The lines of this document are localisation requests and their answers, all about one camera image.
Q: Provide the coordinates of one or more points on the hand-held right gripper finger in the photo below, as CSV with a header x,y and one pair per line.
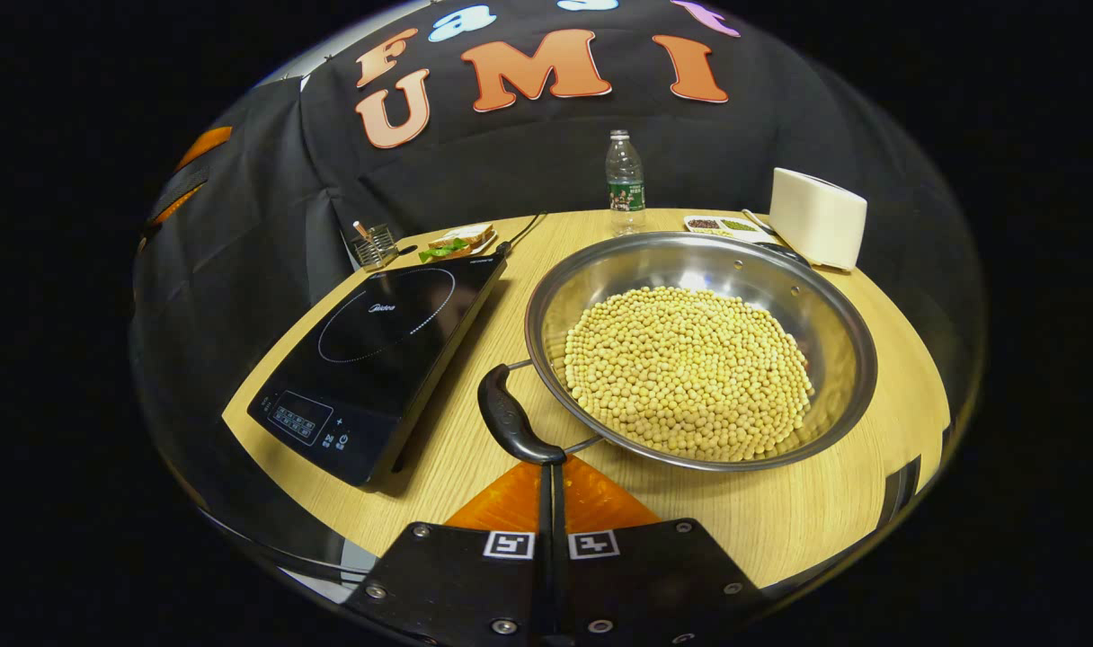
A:
x,y
545,584
560,584

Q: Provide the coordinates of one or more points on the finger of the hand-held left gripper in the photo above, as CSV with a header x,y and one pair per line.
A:
x,y
207,144

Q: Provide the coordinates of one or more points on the pile of soybeans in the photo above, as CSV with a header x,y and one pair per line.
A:
x,y
690,377

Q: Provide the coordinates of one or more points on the black induction cooktop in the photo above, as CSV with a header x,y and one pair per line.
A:
x,y
376,359

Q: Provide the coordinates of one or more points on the wooden stick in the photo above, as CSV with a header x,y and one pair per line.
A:
x,y
361,231

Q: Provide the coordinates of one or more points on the sandwich with lettuce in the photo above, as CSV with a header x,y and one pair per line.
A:
x,y
461,236

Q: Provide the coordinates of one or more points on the black backdrop cloth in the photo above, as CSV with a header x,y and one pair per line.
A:
x,y
528,162

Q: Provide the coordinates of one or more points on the white divided bean dish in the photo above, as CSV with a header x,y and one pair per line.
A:
x,y
713,223

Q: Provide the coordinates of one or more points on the clear plastic water bottle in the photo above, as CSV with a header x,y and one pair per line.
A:
x,y
626,193

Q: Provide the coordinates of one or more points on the white toaster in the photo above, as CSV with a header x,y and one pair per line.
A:
x,y
816,220

